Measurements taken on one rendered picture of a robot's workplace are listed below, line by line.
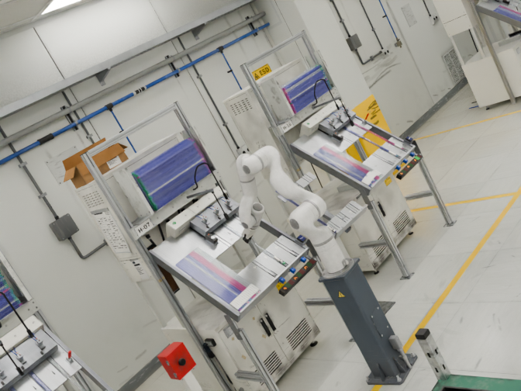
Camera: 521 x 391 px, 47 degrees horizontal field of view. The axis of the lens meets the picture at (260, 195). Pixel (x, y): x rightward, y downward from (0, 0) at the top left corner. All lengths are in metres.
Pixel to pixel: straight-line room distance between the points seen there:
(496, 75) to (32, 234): 5.34
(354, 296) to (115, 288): 2.49
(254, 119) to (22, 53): 1.95
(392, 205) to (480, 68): 3.07
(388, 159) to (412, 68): 4.16
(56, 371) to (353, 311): 1.56
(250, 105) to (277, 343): 1.79
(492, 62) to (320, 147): 3.45
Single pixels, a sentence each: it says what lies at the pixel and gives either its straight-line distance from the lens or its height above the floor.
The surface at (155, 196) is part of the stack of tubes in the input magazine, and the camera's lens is 3.70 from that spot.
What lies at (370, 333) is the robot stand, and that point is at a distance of 3.42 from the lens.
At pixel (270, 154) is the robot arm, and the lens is 3.26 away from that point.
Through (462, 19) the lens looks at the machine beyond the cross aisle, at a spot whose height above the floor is 1.13.
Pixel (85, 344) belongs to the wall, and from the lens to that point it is 5.10.
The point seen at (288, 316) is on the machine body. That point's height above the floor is 0.32.
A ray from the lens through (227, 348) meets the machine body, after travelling 3.77.
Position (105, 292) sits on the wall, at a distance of 5.17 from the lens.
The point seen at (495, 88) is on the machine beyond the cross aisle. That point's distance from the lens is 7.67.
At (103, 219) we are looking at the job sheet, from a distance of 3.91.
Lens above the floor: 1.95
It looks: 12 degrees down
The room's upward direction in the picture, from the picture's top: 29 degrees counter-clockwise
